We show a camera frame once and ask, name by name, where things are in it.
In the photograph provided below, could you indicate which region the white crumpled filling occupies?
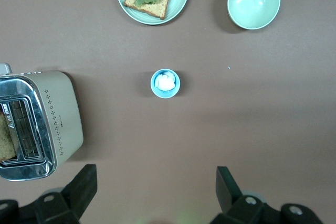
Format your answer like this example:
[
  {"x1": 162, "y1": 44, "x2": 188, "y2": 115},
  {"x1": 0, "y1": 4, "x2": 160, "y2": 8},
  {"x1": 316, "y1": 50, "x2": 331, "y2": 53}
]
[{"x1": 154, "y1": 71, "x2": 176, "y2": 92}]

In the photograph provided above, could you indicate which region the blue cup with white filling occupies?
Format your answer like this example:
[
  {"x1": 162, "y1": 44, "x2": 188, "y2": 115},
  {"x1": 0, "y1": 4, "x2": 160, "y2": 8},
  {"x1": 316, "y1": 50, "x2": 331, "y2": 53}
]
[{"x1": 150, "y1": 68, "x2": 181, "y2": 99}]

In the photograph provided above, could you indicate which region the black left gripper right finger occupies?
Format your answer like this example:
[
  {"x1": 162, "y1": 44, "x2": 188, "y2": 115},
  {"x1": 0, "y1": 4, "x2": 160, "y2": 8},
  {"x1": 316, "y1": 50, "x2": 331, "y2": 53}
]
[{"x1": 209, "y1": 166, "x2": 282, "y2": 224}]

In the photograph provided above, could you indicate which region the pale green bowl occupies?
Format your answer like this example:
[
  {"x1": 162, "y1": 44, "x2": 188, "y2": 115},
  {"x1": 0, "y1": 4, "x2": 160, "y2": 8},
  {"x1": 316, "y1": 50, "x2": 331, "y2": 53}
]
[{"x1": 227, "y1": 0, "x2": 281, "y2": 30}]

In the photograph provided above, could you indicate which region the brown table cloth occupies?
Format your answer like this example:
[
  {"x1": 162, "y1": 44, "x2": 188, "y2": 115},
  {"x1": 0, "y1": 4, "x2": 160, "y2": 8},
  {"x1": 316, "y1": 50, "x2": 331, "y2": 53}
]
[{"x1": 0, "y1": 0, "x2": 336, "y2": 224}]

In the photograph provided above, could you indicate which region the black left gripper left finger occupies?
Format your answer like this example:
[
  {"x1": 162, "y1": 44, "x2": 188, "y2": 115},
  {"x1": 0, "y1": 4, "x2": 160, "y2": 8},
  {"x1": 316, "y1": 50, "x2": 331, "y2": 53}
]
[{"x1": 35, "y1": 164, "x2": 98, "y2": 224}]

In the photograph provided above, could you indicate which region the brown bread slice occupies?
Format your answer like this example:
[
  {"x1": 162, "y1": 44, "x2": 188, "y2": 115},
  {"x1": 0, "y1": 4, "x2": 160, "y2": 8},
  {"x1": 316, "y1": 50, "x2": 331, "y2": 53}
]
[{"x1": 0, "y1": 112, "x2": 16, "y2": 162}]

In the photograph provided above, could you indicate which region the beige and chrome toaster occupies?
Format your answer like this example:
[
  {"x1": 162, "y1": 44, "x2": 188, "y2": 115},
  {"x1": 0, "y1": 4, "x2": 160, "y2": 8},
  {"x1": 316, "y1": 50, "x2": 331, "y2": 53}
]
[{"x1": 0, "y1": 62, "x2": 85, "y2": 182}]

